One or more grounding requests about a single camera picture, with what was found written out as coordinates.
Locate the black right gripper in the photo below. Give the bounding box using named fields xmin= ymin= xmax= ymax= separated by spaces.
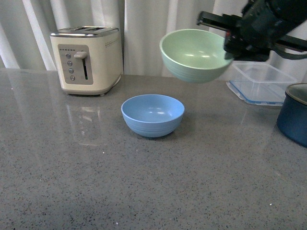
xmin=197 ymin=0 xmax=307 ymax=62

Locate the green bowl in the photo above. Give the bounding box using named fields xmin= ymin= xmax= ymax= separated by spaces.
xmin=159 ymin=29 xmax=234 ymax=83

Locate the blue bowl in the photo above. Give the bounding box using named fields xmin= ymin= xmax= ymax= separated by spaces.
xmin=121 ymin=94 xmax=185 ymax=138

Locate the clear plastic food container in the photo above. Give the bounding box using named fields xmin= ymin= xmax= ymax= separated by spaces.
xmin=225 ymin=62 xmax=297 ymax=106

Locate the dark blue pot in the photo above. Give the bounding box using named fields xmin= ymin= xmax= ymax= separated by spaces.
xmin=277 ymin=83 xmax=307 ymax=147

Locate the cream two-slot toaster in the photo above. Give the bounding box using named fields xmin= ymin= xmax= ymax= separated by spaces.
xmin=50 ymin=26 xmax=123 ymax=95

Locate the white curtain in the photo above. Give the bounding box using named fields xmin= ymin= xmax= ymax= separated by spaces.
xmin=0 ymin=0 xmax=246 ymax=77

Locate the black cable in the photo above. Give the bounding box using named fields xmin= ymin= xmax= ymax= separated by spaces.
xmin=273 ymin=47 xmax=307 ymax=60

